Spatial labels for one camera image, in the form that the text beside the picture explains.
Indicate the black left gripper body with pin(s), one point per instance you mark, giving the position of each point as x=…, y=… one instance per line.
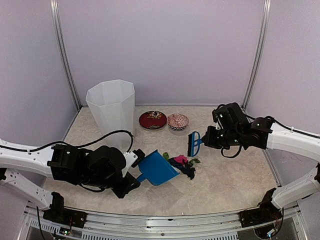
x=120, y=191

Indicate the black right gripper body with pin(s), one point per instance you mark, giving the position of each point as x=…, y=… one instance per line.
x=222, y=141

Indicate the blue hand brush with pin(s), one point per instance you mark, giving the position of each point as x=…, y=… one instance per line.
x=194, y=143

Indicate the blue dustpan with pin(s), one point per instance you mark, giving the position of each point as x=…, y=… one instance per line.
x=155, y=168

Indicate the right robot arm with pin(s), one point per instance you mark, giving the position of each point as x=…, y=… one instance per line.
x=234, y=129

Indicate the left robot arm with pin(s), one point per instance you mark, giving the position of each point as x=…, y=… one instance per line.
x=93, y=170

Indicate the green paper scrap right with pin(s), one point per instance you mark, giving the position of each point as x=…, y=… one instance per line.
x=193, y=161

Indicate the black paper scrap curved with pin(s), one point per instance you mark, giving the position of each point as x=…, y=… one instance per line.
x=190, y=172

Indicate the pink patterned bowl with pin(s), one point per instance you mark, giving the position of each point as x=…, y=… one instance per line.
x=177, y=121

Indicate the red floral plate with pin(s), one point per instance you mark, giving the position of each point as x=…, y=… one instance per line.
x=152, y=120

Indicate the white plastic trash bin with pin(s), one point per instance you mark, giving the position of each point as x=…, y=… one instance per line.
x=112, y=105

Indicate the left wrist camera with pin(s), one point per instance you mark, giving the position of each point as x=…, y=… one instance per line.
x=133, y=158

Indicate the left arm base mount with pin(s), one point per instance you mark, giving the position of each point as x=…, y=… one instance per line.
x=57, y=213

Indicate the aluminium front rail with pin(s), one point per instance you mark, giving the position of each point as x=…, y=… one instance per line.
x=108, y=226

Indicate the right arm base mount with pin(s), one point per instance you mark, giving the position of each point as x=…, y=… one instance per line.
x=266, y=212

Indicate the right aluminium corner post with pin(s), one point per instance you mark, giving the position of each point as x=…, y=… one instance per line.
x=258, y=53

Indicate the aluminium corner post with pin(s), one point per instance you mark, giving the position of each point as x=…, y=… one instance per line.
x=258, y=53
x=54, y=5

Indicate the left aluminium corner post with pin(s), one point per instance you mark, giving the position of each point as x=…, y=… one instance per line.
x=54, y=5

